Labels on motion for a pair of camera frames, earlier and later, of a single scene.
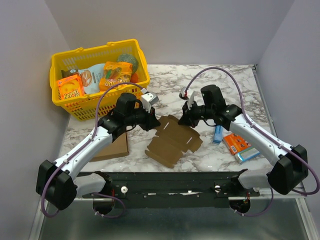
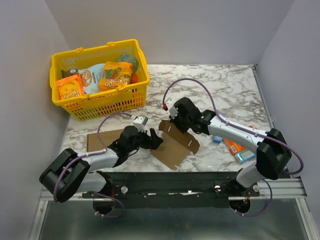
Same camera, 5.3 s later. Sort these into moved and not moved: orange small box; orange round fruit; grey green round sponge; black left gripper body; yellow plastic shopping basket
Moved: black left gripper body
Not moved: orange small box; yellow plastic shopping basket; grey green round sponge; orange round fruit
